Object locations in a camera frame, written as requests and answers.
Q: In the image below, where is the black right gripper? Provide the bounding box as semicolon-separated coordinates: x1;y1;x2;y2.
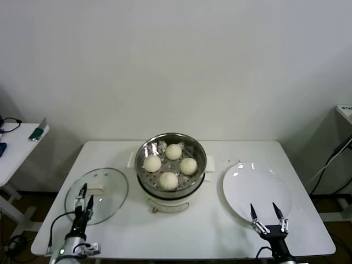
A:
249;202;289;252

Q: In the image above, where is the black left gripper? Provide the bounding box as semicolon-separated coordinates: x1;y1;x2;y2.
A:
68;183;95;239

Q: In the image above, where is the round glass pot lid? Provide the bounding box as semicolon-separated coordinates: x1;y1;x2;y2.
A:
64;167;129;226

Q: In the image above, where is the white steamed baozi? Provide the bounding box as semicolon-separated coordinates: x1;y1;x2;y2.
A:
159;172;179;191
143;156;162;173
179;157;198;176
165;144;183;161

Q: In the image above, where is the steel steamer basket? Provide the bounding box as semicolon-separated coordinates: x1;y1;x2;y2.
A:
126;133;216;197

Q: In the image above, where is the white oval plate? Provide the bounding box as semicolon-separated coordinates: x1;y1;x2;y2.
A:
222;162;293;227

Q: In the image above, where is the white electric cooker base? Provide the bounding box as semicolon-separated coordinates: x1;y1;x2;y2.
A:
136;172;213;215

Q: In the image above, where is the white side table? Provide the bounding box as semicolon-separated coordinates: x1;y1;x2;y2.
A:
0;123;51;232

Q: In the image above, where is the white cabinet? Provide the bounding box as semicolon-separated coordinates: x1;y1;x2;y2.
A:
312;103;352;218

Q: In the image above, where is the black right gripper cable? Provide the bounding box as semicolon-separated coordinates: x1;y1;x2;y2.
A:
255;246;276;261

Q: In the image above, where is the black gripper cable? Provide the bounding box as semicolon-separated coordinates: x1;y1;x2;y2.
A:
255;246;276;261
45;210;76;255

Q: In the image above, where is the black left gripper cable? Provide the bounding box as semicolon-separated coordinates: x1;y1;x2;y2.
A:
45;210;76;255

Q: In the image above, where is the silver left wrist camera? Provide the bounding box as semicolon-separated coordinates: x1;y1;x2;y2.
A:
73;241;101;258

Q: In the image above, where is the black hanging cable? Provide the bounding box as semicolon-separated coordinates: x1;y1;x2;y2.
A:
310;156;352;196

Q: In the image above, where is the white cable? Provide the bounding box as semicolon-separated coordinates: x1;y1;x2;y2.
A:
309;150;338;184

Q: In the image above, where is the black floor cable bundle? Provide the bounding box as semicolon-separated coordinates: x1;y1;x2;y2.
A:
1;233;31;259

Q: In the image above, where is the thin black looped cable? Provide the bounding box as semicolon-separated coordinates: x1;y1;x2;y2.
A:
0;117;22;135

